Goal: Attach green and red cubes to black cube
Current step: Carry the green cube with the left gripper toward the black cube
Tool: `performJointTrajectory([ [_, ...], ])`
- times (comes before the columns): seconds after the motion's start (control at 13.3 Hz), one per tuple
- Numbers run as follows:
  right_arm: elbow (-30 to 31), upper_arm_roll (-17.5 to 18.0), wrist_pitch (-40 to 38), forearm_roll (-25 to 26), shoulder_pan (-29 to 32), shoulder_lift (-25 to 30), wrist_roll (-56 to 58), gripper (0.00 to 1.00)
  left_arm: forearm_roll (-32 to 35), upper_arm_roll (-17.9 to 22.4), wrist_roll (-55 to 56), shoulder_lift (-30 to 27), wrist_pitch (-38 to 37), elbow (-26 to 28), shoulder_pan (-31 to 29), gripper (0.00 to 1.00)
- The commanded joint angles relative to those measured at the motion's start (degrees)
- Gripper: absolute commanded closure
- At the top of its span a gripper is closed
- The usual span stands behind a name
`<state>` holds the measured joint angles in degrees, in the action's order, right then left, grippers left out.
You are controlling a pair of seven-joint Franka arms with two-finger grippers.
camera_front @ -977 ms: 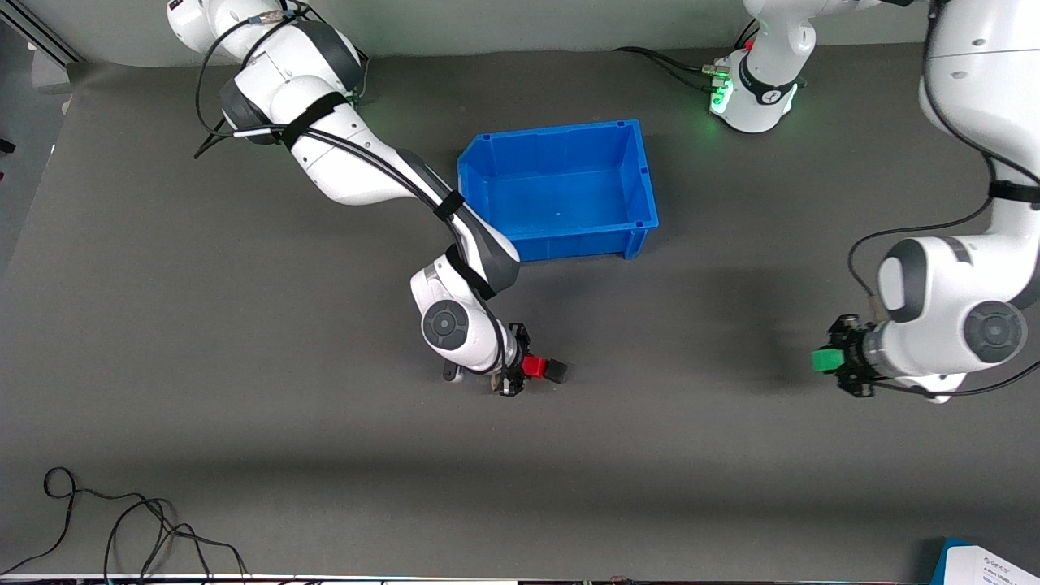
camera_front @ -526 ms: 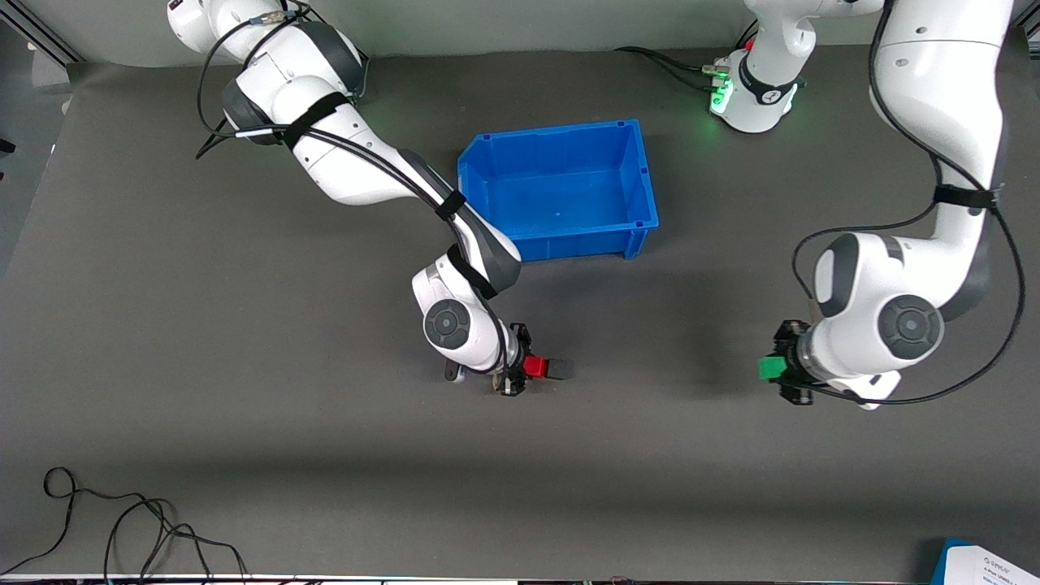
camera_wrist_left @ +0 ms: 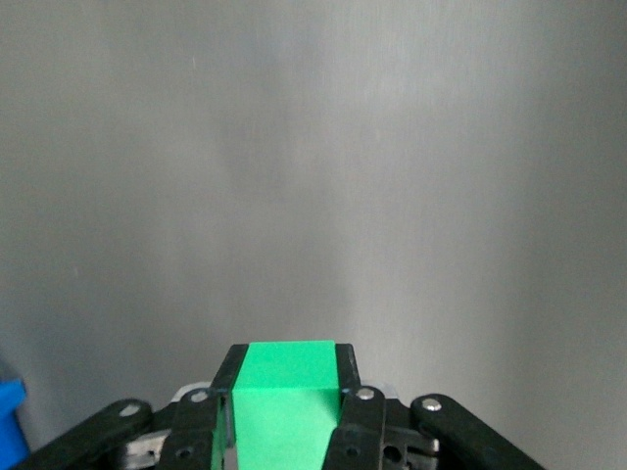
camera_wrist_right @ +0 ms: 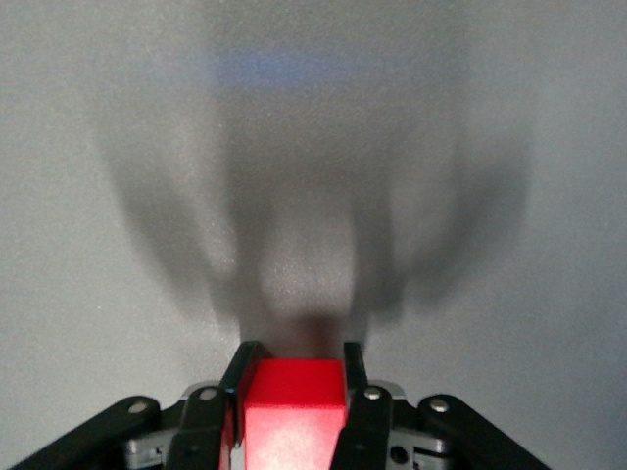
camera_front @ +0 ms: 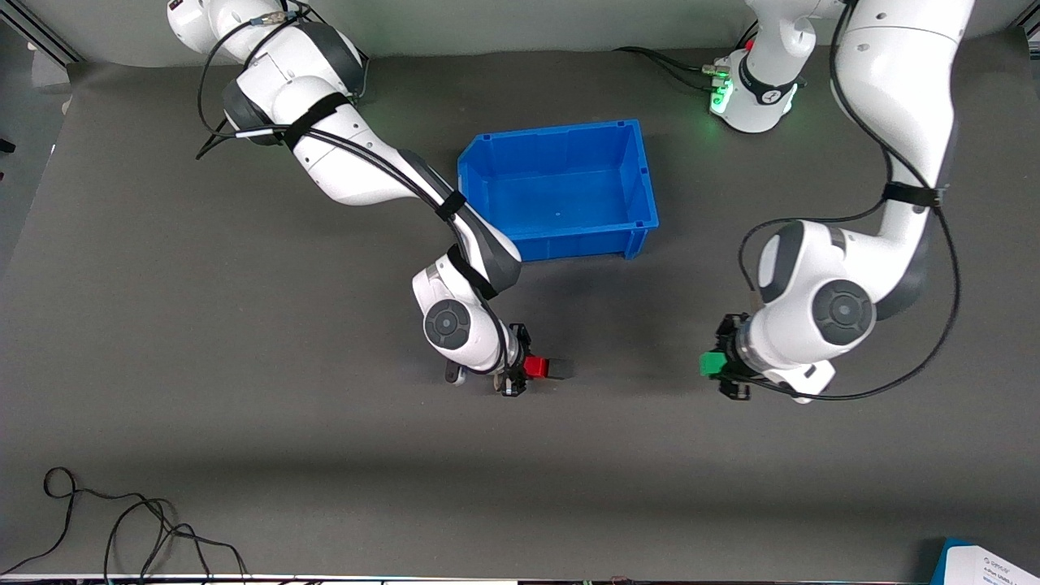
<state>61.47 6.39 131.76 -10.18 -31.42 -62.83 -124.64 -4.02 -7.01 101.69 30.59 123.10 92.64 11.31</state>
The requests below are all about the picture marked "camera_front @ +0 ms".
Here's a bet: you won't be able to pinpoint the thin black loose cable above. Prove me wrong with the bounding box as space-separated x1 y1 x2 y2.
0 467 249 583

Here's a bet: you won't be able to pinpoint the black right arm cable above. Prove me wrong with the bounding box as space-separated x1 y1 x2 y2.
195 0 521 376

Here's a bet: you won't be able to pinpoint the blue plastic bin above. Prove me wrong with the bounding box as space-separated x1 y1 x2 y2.
457 119 660 263

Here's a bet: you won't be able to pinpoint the aluminium frame rail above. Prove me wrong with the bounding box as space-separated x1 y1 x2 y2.
0 8 84 66

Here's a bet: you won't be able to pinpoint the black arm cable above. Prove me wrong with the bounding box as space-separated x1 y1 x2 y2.
195 0 521 376
737 0 963 402

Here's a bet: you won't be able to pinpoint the black left arm base cables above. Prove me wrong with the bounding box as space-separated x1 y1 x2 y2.
613 16 761 92

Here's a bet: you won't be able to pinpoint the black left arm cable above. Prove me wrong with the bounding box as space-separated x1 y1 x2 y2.
737 0 963 402

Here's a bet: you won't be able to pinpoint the blue box with white label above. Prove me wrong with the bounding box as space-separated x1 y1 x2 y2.
930 538 1040 585

